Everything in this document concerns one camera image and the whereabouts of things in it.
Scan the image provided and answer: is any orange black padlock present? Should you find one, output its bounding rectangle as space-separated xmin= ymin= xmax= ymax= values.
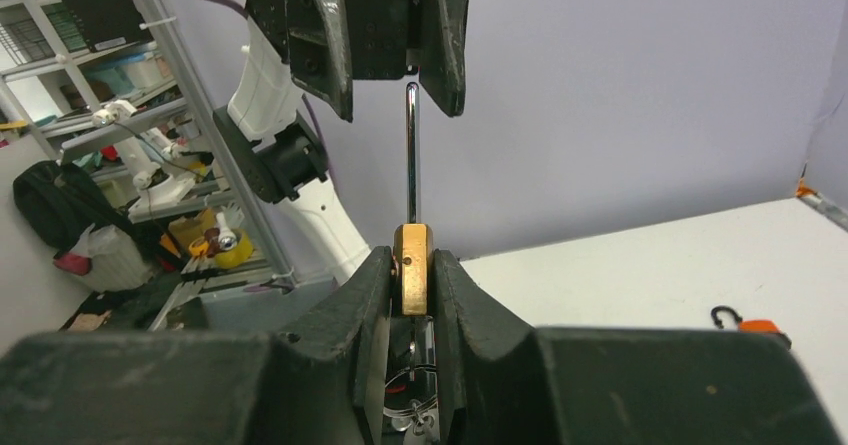
xmin=710 ymin=305 xmax=792 ymax=349

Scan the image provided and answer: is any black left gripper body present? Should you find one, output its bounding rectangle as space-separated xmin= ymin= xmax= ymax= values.
xmin=245 ymin=0 xmax=420 ymax=80

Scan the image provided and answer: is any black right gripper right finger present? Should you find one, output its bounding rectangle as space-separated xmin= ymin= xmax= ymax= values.
xmin=431 ymin=250 xmax=840 ymax=444

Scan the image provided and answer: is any metal shelf rack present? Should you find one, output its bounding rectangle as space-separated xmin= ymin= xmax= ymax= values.
xmin=24 ymin=0 xmax=297 ymax=289

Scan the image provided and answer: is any yellow tape roll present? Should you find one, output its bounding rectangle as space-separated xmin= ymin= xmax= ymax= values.
xmin=210 ymin=229 xmax=255 ymax=270

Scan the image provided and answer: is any black backpack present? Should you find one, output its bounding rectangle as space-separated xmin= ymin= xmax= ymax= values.
xmin=12 ymin=160 xmax=139 ymax=257

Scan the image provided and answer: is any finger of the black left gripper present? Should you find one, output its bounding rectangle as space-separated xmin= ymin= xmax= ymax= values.
xmin=285 ymin=0 xmax=353 ymax=122
xmin=419 ymin=0 xmax=469 ymax=117

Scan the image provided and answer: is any brass padlock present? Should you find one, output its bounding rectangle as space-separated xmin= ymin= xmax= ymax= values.
xmin=394 ymin=82 xmax=432 ymax=317

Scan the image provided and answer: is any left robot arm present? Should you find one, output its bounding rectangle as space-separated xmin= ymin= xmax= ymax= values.
xmin=213 ymin=0 xmax=469 ymax=283

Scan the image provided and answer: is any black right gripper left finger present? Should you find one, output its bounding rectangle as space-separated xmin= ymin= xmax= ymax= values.
xmin=1 ymin=247 xmax=394 ymax=444

